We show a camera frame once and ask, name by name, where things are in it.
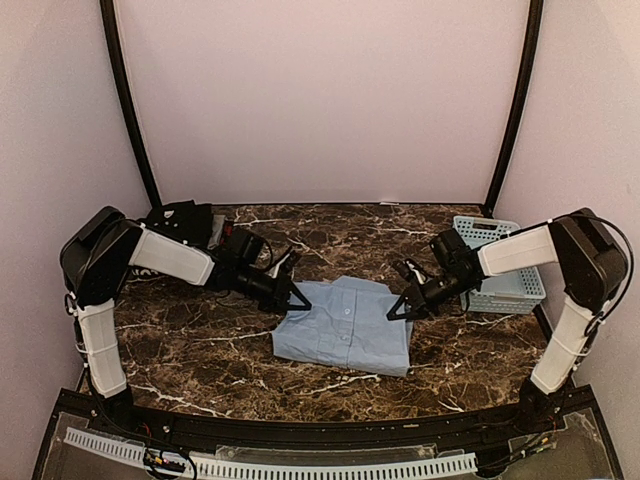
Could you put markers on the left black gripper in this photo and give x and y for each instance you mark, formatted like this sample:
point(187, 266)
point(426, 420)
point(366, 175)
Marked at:
point(277, 301)

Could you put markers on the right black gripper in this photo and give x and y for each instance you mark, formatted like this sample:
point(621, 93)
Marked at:
point(417, 299)

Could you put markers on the light blue long sleeve shirt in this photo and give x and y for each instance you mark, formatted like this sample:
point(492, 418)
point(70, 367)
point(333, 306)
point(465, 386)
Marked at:
point(346, 327)

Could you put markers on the black red printed shirt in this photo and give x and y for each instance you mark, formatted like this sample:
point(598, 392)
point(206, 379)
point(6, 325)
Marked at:
point(227, 231)

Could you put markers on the grey shirt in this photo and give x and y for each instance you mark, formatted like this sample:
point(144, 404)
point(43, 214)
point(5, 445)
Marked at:
point(217, 228)

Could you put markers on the light blue plastic basket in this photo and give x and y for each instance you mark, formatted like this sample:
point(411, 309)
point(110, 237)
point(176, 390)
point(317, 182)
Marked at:
point(517, 292)

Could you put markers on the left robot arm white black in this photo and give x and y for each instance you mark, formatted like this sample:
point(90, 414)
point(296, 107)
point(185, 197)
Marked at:
point(111, 248)

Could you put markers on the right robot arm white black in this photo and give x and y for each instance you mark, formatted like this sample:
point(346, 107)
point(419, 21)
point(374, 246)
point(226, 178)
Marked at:
point(586, 264)

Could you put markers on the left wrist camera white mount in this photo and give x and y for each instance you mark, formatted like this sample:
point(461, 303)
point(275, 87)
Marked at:
point(284, 265)

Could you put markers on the white slotted cable duct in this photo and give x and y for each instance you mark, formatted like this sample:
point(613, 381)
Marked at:
point(247, 463)

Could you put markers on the small circuit board with wires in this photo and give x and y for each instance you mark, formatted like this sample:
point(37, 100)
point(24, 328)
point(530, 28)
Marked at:
point(168, 462)

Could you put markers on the black front rail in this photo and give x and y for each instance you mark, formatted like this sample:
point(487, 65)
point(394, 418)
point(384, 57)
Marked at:
point(469, 431)

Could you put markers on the right black frame post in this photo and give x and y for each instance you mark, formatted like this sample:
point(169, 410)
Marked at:
point(516, 111)

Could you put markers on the black frame post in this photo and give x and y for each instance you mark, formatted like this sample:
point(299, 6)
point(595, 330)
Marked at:
point(516, 111)
point(123, 90)

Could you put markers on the left black frame post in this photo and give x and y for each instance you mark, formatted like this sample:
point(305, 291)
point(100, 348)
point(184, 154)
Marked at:
point(123, 90)

